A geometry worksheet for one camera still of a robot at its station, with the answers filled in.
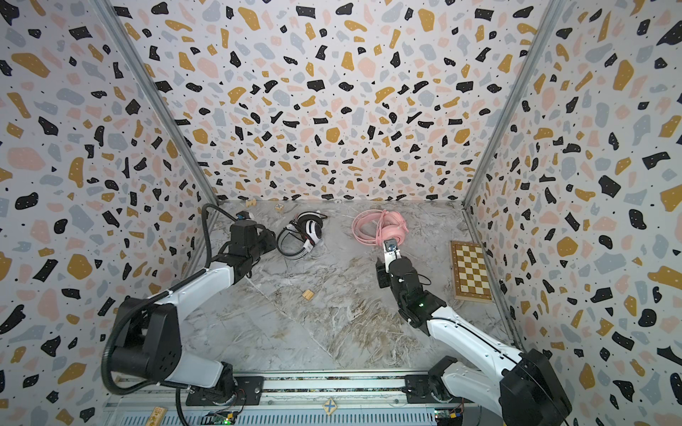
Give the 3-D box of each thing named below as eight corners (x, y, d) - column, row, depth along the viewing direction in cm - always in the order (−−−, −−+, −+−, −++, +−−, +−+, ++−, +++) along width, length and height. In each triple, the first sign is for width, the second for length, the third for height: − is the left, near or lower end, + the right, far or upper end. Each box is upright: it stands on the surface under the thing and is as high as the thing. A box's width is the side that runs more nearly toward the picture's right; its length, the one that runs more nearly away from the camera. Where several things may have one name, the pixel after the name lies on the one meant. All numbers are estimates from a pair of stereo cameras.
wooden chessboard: (454, 299, 95) (457, 294, 92) (449, 244, 110) (452, 239, 108) (488, 304, 94) (492, 300, 91) (479, 248, 109) (482, 243, 106)
